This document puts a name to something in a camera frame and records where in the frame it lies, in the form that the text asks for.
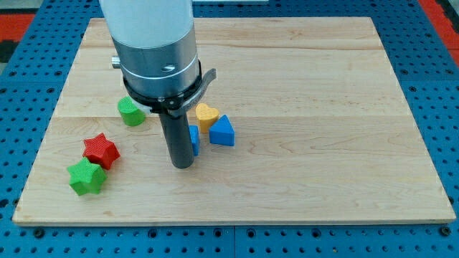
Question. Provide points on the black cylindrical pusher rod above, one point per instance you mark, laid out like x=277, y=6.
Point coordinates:
x=178, y=138

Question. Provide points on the green star block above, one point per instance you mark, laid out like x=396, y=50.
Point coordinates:
x=86, y=177

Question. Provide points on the yellow heart block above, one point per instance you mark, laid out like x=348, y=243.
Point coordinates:
x=206, y=117

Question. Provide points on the green cylinder block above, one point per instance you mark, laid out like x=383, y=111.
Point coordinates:
x=130, y=113

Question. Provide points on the blue cube block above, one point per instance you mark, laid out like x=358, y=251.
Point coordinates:
x=195, y=141

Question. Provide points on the red star block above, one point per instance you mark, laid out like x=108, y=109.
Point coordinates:
x=101, y=151

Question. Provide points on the wooden board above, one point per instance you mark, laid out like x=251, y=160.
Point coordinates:
x=323, y=136

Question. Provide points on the blue triangle block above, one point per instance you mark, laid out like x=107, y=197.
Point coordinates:
x=222, y=132

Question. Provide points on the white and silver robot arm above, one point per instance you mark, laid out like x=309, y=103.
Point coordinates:
x=156, y=44

